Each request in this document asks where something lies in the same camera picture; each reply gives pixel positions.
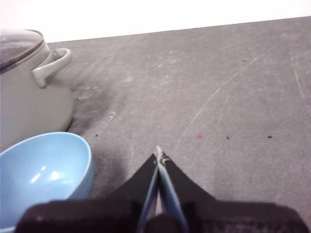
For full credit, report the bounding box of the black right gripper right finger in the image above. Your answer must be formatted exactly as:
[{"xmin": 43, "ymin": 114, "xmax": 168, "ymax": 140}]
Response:
[{"xmin": 156, "ymin": 145, "xmax": 307, "ymax": 233}]

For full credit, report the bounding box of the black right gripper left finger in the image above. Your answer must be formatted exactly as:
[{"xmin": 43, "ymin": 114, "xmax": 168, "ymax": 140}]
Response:
[{"xmin": 14, "ymin": 152, "xmax": 160, "ymax": 233}]

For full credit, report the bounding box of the glass lid with green knob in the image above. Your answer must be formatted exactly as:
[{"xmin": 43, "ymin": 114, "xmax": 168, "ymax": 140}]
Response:
[{"xmin": 0, "ymin": 29, "xmax": 45, "ymax": 71}]

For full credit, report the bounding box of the pale green electric steamer pot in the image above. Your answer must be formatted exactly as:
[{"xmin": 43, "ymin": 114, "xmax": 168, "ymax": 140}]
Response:
[{"xmin": 0, "ymin": 29, "xmax": 74, "ymax": 152}]

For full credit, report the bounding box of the blue ribbed bowl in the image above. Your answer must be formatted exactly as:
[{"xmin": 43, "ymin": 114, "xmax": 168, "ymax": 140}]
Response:
[{"xmin": 0, "ymin": 132, "xmax": 95, "ymax": 233}]

